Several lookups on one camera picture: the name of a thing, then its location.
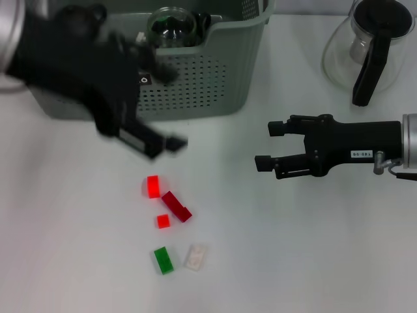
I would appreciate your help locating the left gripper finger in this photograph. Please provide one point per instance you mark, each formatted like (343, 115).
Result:
(156, 66)
(153, 143)

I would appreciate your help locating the grey perforated storage bin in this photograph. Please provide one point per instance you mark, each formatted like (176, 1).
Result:
(211, 65)

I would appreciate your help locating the green rectangular brick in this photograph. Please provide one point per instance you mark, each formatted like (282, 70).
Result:
(163, 261)

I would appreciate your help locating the right gripper silver connector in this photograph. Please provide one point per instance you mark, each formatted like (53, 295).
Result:
(379, 163)

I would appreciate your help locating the dark clay teapot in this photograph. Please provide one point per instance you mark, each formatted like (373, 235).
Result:
(88, 16)

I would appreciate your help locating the small red square brick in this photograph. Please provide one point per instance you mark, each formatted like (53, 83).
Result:
(163, 221)

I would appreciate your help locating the bright red rectangular brick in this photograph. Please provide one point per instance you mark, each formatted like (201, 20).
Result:
(153, 187)

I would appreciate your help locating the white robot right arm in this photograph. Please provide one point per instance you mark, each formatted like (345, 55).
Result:
(410, 141)

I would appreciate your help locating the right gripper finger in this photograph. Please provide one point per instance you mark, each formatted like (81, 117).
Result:
(265, 163)
(278, 128)

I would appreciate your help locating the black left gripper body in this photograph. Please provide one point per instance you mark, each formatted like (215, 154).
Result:
(75, 65)

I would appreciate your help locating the white toy brick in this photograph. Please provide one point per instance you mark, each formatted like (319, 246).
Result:
(140, 36)
(196, 257)

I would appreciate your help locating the dark red long brick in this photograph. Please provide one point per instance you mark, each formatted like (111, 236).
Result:
(176, 207)

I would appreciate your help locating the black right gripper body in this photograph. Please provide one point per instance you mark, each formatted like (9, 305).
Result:
(352, 143)

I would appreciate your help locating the glass teacup black sleeve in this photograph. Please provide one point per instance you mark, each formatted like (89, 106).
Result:
(172, 29)

